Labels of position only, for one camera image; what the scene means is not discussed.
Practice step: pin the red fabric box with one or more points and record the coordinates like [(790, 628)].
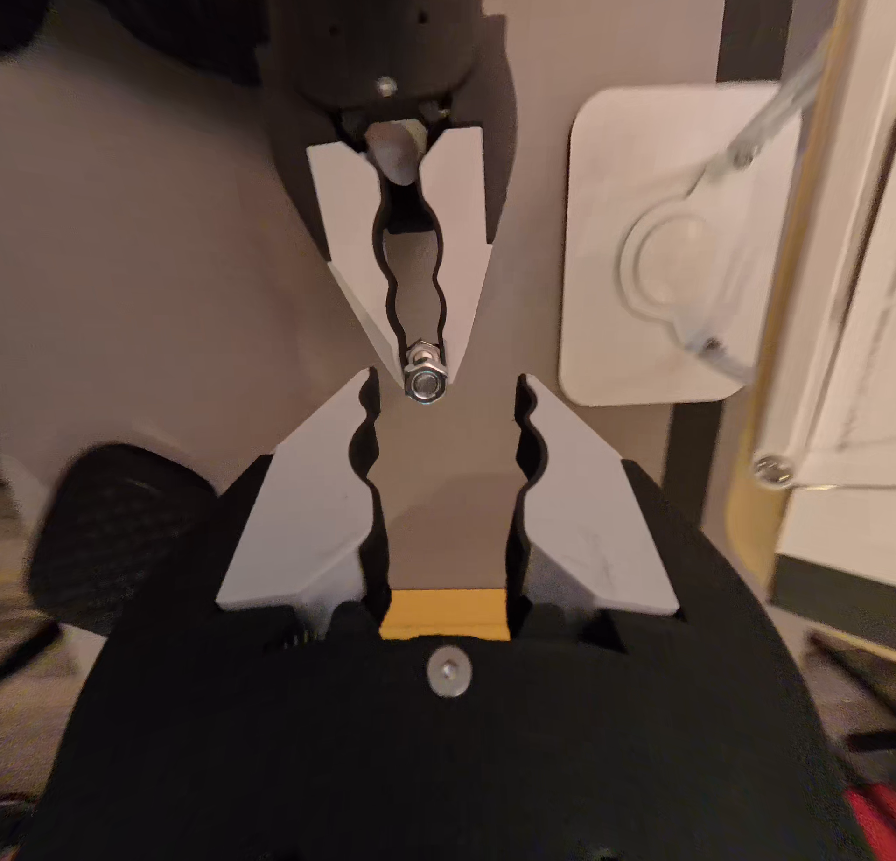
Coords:
[(871, 822)]

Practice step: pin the steel hex nut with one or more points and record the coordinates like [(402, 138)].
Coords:
[(420, 348)]

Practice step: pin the wooden stand board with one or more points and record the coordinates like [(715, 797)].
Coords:
[(752, 525)]

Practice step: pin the steel hex bolt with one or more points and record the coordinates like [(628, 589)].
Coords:
[(425, 385)]

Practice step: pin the person's left hand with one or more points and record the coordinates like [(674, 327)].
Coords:
[(196, 42)]

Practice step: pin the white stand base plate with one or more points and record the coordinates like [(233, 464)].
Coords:
[(602, 245)]

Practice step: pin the yellow plastic bin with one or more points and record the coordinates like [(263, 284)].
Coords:
[(444, 612)]

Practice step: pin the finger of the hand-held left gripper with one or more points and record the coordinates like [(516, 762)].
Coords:
[(462, 196), (346, 210)]

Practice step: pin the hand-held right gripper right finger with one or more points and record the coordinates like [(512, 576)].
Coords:
[(595, 525)]

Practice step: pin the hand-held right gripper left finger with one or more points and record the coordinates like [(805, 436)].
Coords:
[(301, 525)]

